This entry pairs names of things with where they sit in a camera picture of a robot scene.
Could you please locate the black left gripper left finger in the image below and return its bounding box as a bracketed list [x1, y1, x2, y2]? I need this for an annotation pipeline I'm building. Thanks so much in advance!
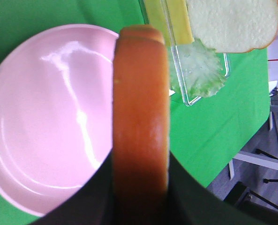
[31, 152, 117, 225]

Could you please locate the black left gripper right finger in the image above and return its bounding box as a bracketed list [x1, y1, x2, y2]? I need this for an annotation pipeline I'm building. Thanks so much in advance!
[167, 154, 278, 225]

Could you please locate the toy bread slice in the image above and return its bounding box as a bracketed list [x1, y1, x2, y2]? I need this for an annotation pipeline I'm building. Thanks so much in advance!
[187, 0, 278, 53]
[112, 25, 170, 225]

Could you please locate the toy lettuce leaf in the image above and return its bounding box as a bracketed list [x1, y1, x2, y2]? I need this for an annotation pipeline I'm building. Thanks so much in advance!
[177, 38, 226, 98]

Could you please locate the black tripod stand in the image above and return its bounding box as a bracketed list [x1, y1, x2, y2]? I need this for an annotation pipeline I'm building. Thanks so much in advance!
[224, 149, 278, 225]

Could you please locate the green tablecloth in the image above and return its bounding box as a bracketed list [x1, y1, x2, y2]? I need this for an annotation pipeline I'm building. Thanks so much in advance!
[0, 0, 270, 225]

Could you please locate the pink round plate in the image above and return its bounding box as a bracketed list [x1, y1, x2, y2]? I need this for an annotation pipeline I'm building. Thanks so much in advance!
[0, 24, 118, 217]

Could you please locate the right clear plastic container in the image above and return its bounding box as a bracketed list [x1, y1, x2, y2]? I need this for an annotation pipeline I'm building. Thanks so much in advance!
[140, 0, 230, 106]

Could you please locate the yellow toy cheese slice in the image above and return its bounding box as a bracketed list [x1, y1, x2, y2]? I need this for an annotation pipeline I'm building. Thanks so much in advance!
[144, 0, 195, 46]

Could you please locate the white metal frame furniture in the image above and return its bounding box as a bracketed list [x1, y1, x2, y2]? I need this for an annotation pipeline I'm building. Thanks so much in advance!
[234, 81, 278, 171]

